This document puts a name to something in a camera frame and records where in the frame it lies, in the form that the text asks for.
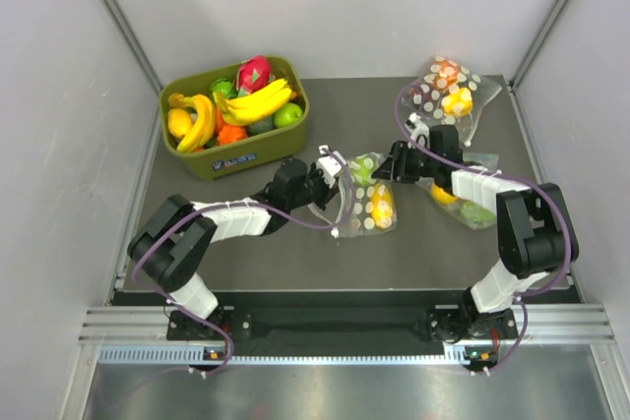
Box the yellow mango toy in bag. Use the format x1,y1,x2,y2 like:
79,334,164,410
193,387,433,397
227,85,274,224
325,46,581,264
370,184,395,230

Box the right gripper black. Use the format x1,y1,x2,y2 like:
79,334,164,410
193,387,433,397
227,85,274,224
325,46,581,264
372,141,440,184

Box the grey green melon toy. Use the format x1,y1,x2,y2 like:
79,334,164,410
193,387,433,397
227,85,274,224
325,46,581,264
246,116,275,137

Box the zip bag with bananas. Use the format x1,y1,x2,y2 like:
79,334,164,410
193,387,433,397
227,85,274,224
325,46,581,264
309,152,398,238

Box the aluminium frame post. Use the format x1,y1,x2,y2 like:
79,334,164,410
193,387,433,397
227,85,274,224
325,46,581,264
508,0,572,93
100,0,162,93

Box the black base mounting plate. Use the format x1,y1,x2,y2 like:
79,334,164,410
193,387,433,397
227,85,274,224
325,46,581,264
112,289,582,357

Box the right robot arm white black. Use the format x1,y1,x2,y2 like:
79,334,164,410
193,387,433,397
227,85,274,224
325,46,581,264
372,125,579,342

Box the green apple toy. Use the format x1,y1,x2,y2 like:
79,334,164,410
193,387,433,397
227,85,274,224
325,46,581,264
348,153,379,187
273,102,303,129

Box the green round fruit toy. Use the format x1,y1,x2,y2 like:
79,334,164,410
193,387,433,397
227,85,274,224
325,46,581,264
210,78,237,99

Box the blue zip bag colourful balls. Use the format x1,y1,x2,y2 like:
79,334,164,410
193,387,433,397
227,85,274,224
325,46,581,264
417,152,499,230

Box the pink dragon fruit toy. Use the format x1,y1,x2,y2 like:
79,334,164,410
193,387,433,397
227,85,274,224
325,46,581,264
235,55,273,96

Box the yellow lemon toy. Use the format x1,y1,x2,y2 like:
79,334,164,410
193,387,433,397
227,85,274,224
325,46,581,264
167,108,194,141

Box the right aluminium frame post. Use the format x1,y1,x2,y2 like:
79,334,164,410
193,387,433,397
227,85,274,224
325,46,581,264
508,0,572,93

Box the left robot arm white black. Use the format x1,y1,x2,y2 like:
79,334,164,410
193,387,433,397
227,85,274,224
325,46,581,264
127,150,347,338

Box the left aluminium frame post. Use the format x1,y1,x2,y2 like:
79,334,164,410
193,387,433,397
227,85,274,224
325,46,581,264
100,0,162,93

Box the yellow banana bunch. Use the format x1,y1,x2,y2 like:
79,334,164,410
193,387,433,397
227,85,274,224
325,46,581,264
213,79,293,126
167,92,216,152

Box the orange pumpkin toy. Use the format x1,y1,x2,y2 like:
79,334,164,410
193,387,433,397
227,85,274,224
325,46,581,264
217,125,248,146

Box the yellow banana bunch in bin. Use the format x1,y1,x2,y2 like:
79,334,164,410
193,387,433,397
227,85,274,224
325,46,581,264
167,92,216,152

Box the slotted grey cable duct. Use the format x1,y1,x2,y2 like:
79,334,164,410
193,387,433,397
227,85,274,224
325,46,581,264
97,345,494,366

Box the olive green plastic bin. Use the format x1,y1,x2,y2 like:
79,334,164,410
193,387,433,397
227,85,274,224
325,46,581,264
159,56,310,180

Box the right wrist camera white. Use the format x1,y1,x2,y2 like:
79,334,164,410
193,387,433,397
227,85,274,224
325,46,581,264
404,112,429,148

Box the polka dot zip bag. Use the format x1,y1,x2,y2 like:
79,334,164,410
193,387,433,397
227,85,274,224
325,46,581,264
397,55,502,148

